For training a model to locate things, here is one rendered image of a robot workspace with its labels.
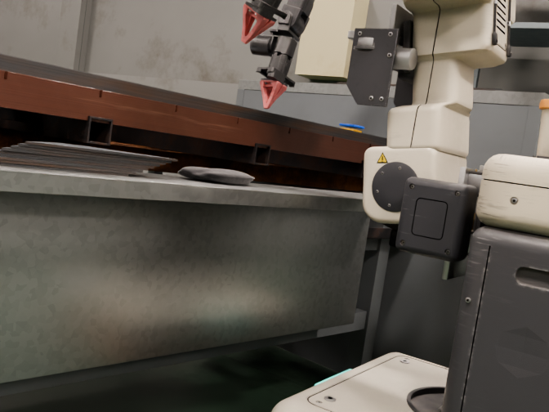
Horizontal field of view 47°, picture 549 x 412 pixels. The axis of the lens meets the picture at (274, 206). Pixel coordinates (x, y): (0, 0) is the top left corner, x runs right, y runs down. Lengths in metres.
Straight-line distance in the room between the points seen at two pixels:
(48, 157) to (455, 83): 0.81
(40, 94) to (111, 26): 5.57
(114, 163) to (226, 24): 4.67
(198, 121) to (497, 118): 1.05
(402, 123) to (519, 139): 0.78
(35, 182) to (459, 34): 0.86
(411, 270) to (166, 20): 4.46
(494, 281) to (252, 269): 0.62
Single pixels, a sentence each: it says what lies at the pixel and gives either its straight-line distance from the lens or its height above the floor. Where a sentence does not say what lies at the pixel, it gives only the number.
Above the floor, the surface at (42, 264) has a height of 0.51.
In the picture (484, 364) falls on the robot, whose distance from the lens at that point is 1.15.
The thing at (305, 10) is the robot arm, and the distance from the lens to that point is 1.84.
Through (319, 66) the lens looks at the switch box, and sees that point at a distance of 4.87.
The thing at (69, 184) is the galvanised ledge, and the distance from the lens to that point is 1.00.
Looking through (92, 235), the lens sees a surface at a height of 0.56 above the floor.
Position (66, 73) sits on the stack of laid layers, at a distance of 1.26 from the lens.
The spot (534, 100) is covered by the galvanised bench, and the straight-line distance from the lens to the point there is 2.08.
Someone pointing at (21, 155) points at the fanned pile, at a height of 0.70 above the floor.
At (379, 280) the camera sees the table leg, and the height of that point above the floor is 0.39.
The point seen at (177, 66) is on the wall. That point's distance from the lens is 6.02.
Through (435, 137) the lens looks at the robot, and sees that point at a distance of 1.33.
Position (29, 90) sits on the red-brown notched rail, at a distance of 1.18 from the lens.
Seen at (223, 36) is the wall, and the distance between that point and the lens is 5.74.
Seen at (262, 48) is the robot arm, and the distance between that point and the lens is 1.83.
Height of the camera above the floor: 0.75
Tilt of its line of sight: 5 degrees down
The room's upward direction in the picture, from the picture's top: 8 degrees clockwise
